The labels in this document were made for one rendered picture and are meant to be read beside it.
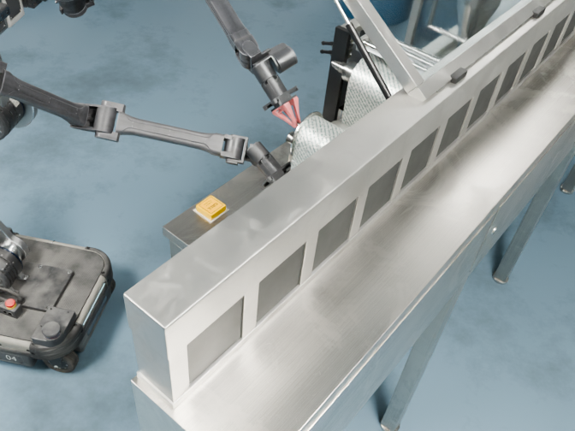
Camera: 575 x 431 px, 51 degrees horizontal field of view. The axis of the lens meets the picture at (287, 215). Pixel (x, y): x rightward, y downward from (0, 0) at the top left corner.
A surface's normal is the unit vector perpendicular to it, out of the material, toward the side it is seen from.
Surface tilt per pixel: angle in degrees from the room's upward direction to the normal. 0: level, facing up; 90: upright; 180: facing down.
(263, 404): 0
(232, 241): 0
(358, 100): 92
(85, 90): 0
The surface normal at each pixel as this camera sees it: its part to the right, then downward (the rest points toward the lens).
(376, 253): 0.08, -0.70
